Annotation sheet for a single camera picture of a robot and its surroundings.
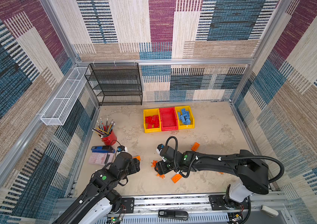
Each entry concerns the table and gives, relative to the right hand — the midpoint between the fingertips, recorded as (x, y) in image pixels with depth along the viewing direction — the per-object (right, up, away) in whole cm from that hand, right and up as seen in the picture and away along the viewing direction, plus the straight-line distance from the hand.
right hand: (162, 167), depth 82 cm
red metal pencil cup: (-34, +18, +8) cm, 39 cm away
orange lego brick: (+22, +10, +12) cm, 27 cm away
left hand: (-14, +4, -4) cm, 15 cm away
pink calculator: (-38, +3, +7) cm, 39 cm away
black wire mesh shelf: (-36, +55, +27) cm, 71 cm away
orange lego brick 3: (-16, +3, +10) cm, 19 cm away
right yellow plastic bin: (+18, +27, +21) cm, 39 cm away
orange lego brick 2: (+8, -6, 0) cm, 10 cm away
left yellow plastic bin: (-7, +27, +21) cm, 34 cm away
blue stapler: (-37, +9, +7) cm, 39 cm away
